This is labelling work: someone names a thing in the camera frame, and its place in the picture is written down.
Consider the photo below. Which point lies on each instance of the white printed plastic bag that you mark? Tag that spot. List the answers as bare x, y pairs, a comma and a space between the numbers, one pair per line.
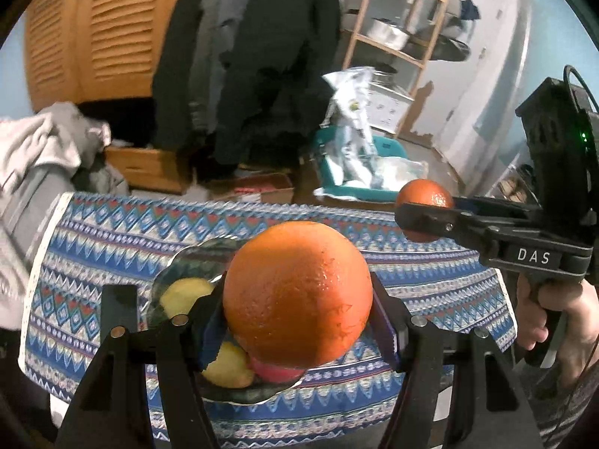
351, 112

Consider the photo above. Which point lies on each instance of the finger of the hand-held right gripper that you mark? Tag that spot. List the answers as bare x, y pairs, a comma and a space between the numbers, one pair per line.
435, 217
486, 203

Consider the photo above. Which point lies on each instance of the black block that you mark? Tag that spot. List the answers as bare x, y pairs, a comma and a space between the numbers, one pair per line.
119, 306

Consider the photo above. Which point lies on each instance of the red apple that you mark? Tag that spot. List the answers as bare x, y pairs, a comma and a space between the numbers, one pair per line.
276, 373

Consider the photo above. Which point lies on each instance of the white drawer cabinet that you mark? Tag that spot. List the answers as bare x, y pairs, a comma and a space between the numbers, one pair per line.
390, 103

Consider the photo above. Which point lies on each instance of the large orange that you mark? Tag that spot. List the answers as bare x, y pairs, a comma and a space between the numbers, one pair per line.
295, 290

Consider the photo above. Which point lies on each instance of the clear plastic bag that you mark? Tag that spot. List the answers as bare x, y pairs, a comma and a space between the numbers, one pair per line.
402, 173

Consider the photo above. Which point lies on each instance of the grey garment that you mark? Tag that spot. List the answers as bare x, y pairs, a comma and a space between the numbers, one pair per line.
103, 180

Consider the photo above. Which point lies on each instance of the dark hanging clothes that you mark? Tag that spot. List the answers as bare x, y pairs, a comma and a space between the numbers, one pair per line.
271, 79

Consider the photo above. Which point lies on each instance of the small orange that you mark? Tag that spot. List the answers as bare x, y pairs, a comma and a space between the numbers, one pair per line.
423, 192

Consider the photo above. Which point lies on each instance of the dark metal pot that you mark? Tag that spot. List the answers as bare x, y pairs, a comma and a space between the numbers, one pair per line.
386, 72

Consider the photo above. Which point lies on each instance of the blue patterned tablecloth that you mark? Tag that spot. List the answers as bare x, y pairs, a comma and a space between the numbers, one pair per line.
117, 243

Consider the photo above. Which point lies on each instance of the silver metal pot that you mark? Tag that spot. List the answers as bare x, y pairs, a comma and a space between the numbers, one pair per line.
390, 35

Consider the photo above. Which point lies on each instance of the white fleece cloth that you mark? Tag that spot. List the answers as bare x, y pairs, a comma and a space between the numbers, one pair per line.
32, 159

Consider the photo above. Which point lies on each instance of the teal plastic bin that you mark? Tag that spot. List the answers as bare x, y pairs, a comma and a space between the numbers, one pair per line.
393, 149

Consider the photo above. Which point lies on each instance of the large yellow apple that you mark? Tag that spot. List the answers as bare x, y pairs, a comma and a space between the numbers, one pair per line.
182, 297

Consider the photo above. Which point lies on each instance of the wooden louvered door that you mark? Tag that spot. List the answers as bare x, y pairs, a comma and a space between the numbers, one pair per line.
112, 32

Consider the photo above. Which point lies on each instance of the dark frying pan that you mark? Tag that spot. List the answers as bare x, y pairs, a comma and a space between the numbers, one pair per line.
444, 46

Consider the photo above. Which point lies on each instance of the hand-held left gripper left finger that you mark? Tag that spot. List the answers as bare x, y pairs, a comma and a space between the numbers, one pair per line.
210, 336

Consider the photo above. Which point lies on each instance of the wooden shelf rack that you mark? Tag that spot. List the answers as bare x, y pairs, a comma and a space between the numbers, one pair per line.
369, 9

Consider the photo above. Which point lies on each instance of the cardboard box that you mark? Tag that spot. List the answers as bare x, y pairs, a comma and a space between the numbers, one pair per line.
262, 189

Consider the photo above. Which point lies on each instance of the small yellow apple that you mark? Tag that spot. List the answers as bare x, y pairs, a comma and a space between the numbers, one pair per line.
229, 367

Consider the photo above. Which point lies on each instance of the wooden drawer box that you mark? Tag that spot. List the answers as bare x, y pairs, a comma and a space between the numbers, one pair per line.
140, 168

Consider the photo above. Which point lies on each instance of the dark glass plate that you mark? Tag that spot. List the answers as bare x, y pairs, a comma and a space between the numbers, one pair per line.
196, 262

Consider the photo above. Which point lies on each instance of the person's right forearm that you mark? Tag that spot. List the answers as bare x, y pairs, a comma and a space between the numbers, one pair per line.
557, 421

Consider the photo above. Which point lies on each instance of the person's right hand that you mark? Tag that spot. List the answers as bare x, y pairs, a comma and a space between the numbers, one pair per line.
582, 322

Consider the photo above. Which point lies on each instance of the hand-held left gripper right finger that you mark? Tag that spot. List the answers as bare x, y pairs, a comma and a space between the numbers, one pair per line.
384, 332

